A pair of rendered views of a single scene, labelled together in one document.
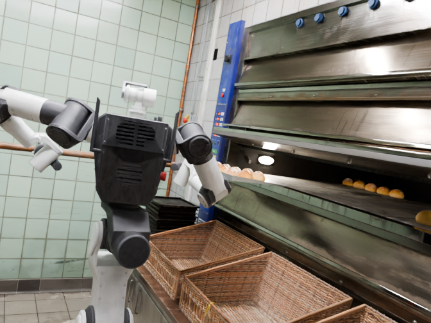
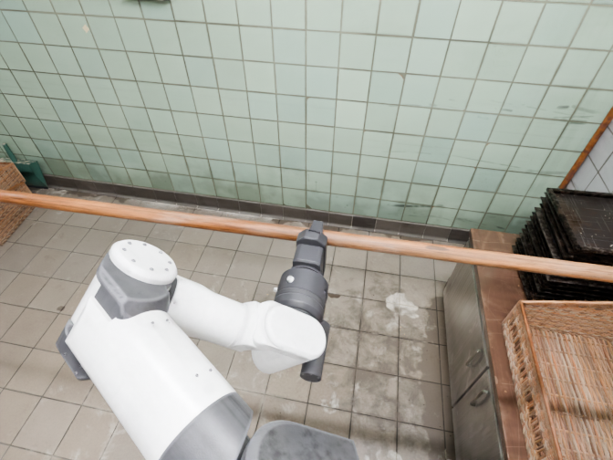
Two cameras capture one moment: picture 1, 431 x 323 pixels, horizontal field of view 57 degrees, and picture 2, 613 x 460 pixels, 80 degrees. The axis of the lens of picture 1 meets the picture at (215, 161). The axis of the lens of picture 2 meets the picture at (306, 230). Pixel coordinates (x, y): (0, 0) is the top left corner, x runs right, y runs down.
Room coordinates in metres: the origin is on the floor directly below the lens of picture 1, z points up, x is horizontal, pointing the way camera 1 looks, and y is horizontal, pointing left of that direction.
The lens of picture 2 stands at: (1.39, 0.48, 1.74)
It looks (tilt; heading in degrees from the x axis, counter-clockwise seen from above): 47 degrees down; 39
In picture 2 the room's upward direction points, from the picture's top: straight up
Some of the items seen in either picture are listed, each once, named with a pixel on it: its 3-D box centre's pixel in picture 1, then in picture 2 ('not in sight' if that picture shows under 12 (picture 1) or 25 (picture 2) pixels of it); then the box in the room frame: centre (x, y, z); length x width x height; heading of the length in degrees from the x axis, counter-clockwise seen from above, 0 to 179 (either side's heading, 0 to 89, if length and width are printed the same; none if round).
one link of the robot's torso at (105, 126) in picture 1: (131, 155); not in sight; (1.41, 0.30, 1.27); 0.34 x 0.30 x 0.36; 104
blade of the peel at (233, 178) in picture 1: (235, 172); not in sight; (2.27, -0.12, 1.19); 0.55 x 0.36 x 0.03; 29
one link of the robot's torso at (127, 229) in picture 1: (124, 231); not in sight; (1.38, 0.27, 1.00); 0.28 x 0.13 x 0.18; 28
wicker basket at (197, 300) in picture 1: (258, 303); not in sight; (1.65, -0.28, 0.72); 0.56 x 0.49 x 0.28; 28
